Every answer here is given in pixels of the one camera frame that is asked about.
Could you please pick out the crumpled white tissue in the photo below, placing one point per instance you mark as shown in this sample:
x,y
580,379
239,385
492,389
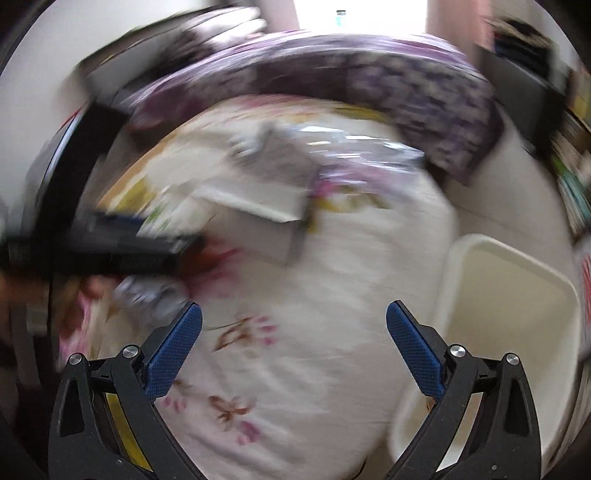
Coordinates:
x,y
150,301

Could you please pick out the clear plastic bag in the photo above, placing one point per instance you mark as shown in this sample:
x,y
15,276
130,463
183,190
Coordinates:
x,y
332,146

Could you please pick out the purple patterned quilt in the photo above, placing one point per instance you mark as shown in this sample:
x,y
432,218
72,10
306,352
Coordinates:
x,y
426,87

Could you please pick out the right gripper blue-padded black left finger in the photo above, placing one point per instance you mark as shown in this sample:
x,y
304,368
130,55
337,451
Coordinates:
x,y
105,424

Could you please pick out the stack of books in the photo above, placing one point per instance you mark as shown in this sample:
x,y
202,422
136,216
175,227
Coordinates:
x,y
570,157

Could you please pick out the white plastic trash bin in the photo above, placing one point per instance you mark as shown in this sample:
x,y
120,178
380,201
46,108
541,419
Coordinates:
x,y
495,300

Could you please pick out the blue-edged white printed box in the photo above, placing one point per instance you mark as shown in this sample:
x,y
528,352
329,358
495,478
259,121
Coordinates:
x,y
272,154

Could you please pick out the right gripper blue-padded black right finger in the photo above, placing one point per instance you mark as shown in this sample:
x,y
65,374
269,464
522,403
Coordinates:
x,y
504,441

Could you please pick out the white cardboard box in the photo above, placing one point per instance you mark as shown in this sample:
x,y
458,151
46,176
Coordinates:
x,y
266,218

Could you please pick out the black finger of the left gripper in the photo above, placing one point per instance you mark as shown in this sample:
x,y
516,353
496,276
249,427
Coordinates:
x,y
101,233

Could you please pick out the floral bed blanket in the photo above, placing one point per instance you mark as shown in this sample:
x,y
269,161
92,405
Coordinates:
x,y
294,375

